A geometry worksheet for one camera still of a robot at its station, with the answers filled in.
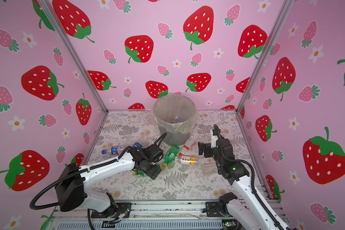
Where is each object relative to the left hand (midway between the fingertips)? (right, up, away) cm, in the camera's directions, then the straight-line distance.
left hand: (153, 169), depth 81 cm
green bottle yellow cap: (-9, -3, +3) cm, 10 cm away
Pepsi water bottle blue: (-26, +9, +10) cm, 29 cm away
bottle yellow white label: (+19, +4, +6) cm, 20 cm away
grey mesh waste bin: (+12, +17, +9) cm, 23 cm away
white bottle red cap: (+24, +16, +17) cm, 34 cm away
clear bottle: (+14, +29, +23) cm, 40 cm away
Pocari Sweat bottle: (-13, +12, +12) cm, 21 cm away
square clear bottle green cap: (+35, -2, +7) cm, 35 cm away
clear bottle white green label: (-4, +14, +14) cm, 21 cm away
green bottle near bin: (+10, +6, +7) cm, 14 cm away
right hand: (+30, +17, -5) cm, 35 cm away
